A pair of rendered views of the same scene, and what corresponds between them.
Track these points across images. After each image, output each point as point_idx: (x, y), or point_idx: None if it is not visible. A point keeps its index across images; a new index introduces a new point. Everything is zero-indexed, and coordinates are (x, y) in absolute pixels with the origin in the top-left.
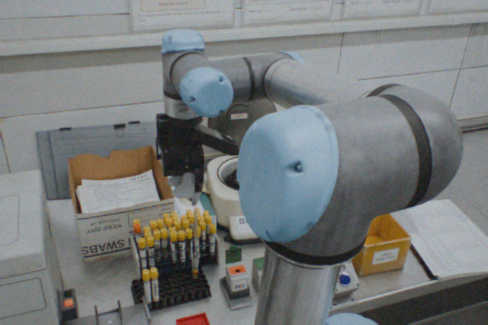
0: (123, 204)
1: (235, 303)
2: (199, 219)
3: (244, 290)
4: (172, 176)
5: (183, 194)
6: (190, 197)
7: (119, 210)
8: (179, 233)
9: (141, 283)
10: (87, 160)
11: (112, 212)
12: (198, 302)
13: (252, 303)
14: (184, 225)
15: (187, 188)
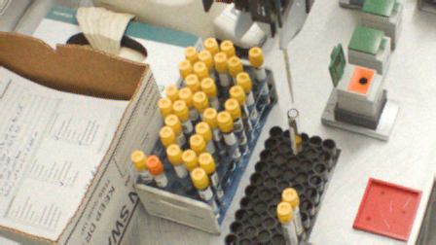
0: (39, 155)
1: (387, 127)
2: (220, 60)
3: (383, 99)
4: (238, 19)
5: (291, 33)
6: (297, 28)
7: (103, 167)
8: (232, 109)
9: (242, 232)
10: None
11: (96, 181)
12: (338, 175)
13: (400, 106)
14: (211, 90)
15: (293, 17)
